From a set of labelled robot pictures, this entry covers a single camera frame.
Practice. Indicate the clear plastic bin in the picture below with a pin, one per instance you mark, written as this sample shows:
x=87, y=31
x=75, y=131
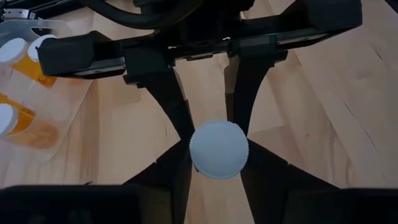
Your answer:
x=62, y=102

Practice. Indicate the amber pill bottle white cap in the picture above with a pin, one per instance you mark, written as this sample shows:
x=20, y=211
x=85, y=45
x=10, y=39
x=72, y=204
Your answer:
x=36, y=46
x=12, y=49
x=31, y=137

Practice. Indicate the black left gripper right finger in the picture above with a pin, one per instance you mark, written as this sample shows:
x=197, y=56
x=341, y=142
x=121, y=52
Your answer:
x=280, y=193

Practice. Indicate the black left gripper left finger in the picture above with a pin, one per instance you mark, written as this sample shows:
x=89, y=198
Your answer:
x=155, y=193

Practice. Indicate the slim amber pill bottle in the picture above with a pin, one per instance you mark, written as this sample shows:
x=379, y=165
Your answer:
x=219, y=149

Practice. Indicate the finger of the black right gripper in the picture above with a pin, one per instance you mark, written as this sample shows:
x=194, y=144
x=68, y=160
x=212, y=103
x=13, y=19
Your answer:
x=168, y=93
x=245, y=81

